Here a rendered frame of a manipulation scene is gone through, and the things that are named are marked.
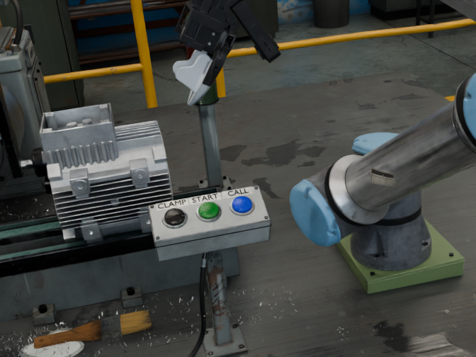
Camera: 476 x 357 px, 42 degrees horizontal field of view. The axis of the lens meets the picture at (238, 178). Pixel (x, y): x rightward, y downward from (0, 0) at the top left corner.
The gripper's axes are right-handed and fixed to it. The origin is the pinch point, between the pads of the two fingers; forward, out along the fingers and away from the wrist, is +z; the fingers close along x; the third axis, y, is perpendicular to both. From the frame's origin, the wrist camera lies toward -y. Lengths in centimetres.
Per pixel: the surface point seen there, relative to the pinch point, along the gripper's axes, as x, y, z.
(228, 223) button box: 22.6, -5.6, 9.8
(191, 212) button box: 19.6, -0.8, 11.1
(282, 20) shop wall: -508, -188, 18
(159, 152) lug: 0.5, 2.2, 10.9
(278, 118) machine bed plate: -74, -47, 15
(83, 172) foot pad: 1.4, 13.0, 18.2
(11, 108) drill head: -36, 27, 25
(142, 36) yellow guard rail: -236, -23, 36
